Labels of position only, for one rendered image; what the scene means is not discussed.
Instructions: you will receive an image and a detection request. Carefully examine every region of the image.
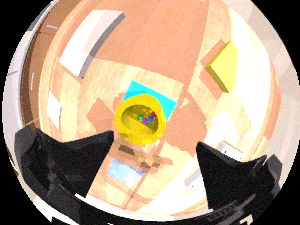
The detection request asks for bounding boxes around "yellow block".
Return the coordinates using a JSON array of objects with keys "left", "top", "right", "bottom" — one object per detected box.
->
[{"left": 203, "top": 42, "right": 246, "bottom": 93}]

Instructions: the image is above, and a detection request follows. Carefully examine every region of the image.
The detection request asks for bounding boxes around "peach flat bar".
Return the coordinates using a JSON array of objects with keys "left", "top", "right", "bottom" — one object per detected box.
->
[{"left": 109, "top": 143, "right": 173, "bottom": 170}]

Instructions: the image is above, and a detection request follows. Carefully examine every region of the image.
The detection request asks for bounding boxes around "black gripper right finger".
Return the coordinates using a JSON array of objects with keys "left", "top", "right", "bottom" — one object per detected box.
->
[{"left": 195, "top": 141, "right": 267, "bottom": 209}]

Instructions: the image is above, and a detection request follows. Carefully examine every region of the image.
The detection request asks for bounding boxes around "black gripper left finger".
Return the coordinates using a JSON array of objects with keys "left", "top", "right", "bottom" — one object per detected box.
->
[{"left": 36, "top": 128, "right": 114, "bottom": 198}]

